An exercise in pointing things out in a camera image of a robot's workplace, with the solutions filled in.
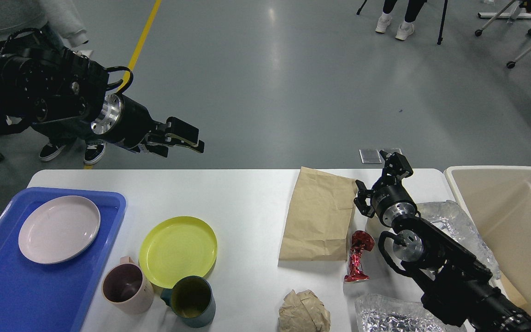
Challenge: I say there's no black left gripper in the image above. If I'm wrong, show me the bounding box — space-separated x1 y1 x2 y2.
91 94 205 158

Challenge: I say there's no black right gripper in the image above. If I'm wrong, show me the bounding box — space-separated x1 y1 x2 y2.
354 150 419 228

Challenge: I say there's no pink mug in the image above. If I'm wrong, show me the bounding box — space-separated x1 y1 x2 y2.
101 256 154 314

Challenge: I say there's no dark teal mug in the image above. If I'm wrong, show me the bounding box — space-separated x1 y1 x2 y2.
160 275 216 328

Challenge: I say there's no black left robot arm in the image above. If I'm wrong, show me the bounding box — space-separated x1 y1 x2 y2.
0 28 205 157

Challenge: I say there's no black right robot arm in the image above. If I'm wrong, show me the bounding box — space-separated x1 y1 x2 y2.
354 150 531 332

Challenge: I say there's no floor outlet plate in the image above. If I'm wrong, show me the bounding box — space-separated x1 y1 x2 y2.
359 148 402 165

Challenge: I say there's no red foil wrapper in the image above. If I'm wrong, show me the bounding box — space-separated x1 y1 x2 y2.
343 230 376 283

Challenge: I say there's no clear plastic bag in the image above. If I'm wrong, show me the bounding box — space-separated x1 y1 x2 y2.
417 200 501 280

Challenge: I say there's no flat brown paper bag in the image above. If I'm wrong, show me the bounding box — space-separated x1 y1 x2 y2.
279 167 357 261

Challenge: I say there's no yellow plate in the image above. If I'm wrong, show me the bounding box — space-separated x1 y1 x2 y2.
139 216 218 289

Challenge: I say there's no beige plastic bin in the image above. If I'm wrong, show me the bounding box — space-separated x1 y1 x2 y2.
444 166 531 314

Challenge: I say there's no pink plate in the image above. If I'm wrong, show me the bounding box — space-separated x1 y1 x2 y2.
18 196 101 265

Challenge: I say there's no crumpled brown paper ball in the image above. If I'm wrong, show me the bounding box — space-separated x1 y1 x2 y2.
278 290 331 332

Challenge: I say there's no black tripod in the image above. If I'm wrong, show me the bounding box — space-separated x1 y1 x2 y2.
355 0 448 46

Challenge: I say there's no person in black leggings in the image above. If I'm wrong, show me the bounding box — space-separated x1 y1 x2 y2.
375 0 425 41

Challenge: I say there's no person in baggy jeans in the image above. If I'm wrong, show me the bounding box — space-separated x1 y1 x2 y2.
0 0 106 165

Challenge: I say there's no rolling chair base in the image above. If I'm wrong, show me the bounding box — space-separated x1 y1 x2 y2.
474 0 531 70

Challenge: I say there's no blue plastic tray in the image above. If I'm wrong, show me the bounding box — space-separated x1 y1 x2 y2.
0 187 127 332

